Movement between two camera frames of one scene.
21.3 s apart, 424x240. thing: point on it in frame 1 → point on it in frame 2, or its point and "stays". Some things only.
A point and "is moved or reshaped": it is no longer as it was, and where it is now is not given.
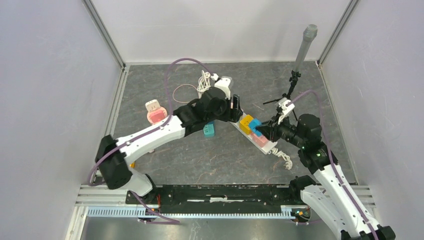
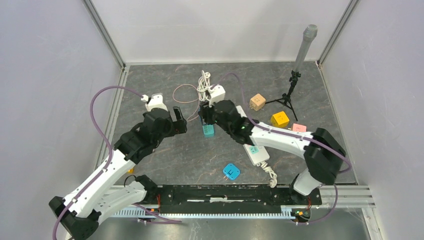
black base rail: [225, 199] stays
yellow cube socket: [244, 123] is moved or reshaped
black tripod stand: [293, 79] stays
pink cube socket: [261, 141] is moved or reshaped
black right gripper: [270, 130] → [205, 112]
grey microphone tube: [310, 34] stays
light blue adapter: [253, 123] is moved or reshaped
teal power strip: [209, 129] stays
